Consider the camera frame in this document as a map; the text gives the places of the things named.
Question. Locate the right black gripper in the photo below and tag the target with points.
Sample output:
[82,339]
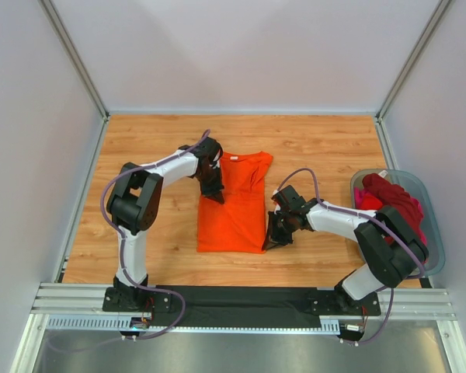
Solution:
[278,228]

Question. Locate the orange t shirt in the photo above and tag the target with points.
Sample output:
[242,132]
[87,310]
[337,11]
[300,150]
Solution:
[239,224]

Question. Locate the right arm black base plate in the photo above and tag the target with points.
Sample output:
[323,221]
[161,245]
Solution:
[338,302]

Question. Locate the black cloth strip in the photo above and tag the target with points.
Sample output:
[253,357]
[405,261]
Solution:
[242,306]

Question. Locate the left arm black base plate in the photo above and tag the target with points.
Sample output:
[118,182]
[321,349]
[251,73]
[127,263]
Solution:
[136,300]

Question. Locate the aluminium corner post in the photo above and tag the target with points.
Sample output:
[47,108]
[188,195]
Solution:
[426,35]
[60,29]

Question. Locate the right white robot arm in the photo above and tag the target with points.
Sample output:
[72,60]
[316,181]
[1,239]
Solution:
[391,249]

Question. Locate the aluminium front rail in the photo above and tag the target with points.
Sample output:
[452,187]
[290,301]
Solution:
[402,303]

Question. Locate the right aluminium corner post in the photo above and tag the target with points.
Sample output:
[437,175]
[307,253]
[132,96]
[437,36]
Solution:
[426,35]

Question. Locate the dark red t shirt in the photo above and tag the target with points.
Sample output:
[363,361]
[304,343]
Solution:
[392,195]

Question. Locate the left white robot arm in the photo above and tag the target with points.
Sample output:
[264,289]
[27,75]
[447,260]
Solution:
[130,201]

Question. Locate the clear plastic basket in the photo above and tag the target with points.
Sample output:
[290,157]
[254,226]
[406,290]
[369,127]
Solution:
[416,189]

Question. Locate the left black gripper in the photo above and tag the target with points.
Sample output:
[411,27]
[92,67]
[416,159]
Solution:
[210,183]

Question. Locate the magenta t shirt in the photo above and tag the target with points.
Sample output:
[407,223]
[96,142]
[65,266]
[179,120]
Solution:
[365,200]

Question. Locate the slotted grey cable duct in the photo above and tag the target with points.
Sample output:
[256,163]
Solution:
[131,324]

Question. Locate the left aluminium corner post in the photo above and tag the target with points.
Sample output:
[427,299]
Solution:
[60,29]

